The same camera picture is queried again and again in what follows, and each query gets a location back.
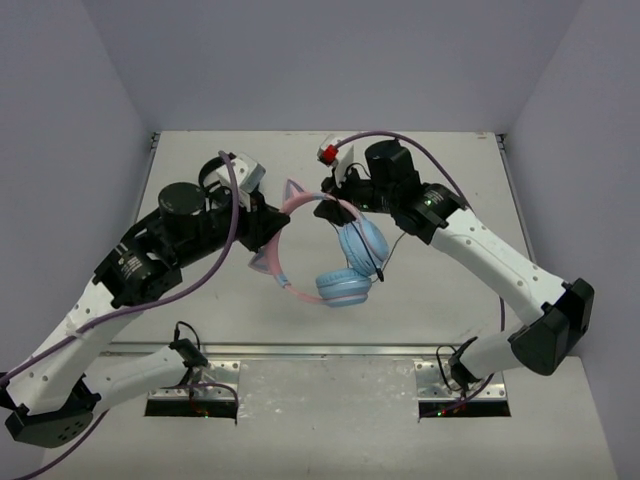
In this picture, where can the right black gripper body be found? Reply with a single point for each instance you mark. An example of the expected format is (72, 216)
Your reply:
(361, 194)

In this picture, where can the black headphones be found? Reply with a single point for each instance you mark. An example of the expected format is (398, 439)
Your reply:
(210, 186)

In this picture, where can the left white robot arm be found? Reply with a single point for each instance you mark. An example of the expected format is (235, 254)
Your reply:
(51, 396)

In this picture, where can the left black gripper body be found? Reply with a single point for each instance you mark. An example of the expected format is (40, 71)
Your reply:
(254, 225)

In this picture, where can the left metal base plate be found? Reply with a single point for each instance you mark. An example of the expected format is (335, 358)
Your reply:
(220, 371)

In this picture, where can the right wrist camera red white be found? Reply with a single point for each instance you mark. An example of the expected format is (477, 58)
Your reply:
(338, 159)

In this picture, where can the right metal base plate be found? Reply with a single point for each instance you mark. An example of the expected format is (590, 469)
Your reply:
(431, 387)

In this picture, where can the metal base plate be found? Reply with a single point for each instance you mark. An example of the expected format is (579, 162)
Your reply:
(220, 371)
(431, 387)

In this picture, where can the pink blue cat-ear headphones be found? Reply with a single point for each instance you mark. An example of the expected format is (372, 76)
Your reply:
(333, 268)

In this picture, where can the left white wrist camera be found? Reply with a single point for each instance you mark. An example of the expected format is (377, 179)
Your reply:
(248, 172)

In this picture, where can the aluminium table rail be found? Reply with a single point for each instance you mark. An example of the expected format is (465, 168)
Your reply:
(263, 350)

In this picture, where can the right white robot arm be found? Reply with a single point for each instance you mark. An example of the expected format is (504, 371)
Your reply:
(554, 313)

